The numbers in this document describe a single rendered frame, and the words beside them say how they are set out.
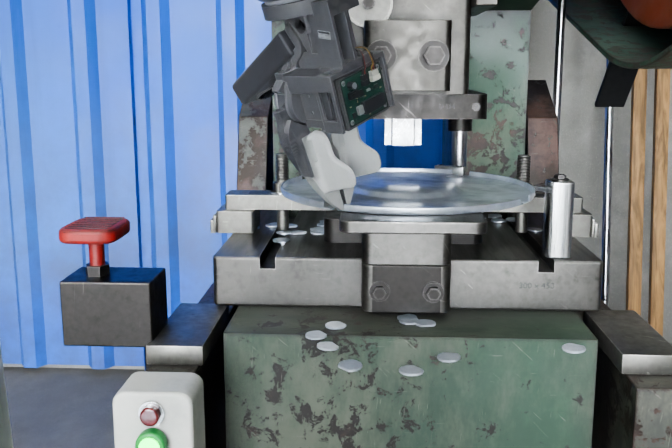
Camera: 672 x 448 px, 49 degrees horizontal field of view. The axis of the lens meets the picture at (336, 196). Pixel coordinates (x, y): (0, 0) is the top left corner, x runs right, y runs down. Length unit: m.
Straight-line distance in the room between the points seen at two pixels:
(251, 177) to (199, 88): 0.94
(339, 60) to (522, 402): 0.41
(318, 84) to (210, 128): 1.53
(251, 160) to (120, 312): 0.51
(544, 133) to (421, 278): 0.50
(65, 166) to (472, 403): 1.69
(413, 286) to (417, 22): 0.30
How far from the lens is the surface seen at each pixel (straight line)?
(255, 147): 1.25
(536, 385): 0.83
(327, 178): 0.70
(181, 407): 0.72
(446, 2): 0.90
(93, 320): 0.81
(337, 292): 0.87
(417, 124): 0.96
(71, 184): 2.30
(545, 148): 1.26
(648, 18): 1.11
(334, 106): 0.63
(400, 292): 0.84
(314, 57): 0.66
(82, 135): 2.24
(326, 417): 0.83
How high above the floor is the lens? 0.92
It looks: 10 degrees down
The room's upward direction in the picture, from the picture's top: straight up
